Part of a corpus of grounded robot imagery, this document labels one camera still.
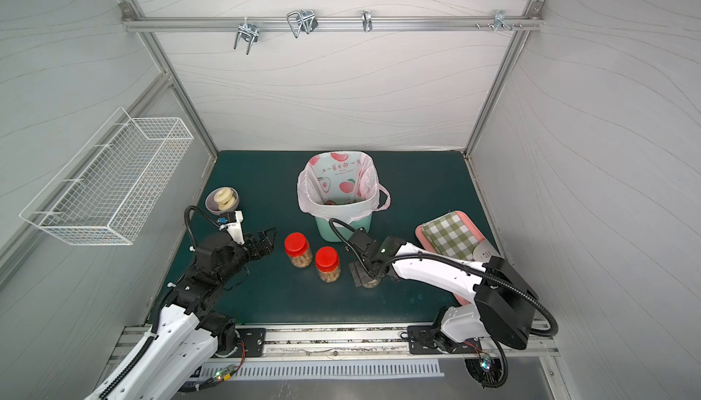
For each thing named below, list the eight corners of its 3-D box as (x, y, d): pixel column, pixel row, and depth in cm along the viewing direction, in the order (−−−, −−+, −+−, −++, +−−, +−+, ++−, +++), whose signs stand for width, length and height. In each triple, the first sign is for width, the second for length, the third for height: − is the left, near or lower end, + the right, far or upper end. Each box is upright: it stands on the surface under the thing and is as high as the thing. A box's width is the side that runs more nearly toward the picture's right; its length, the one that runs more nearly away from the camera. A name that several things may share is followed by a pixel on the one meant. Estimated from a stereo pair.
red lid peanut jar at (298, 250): (290, 268, 89) (282, 251, 79) (293, 250, 93) (286, 232, 83) (311, 268, 89) (305, 251, 79) (313, 250, 93) (308, 232, 83)
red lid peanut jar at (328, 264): (318, 282, 86) (313, 268, 76) (320, 262, 90) (316, 246, 81) (340, 282, 86) (338, 268, 77) (341, 262, 90) (339, 246, 81)
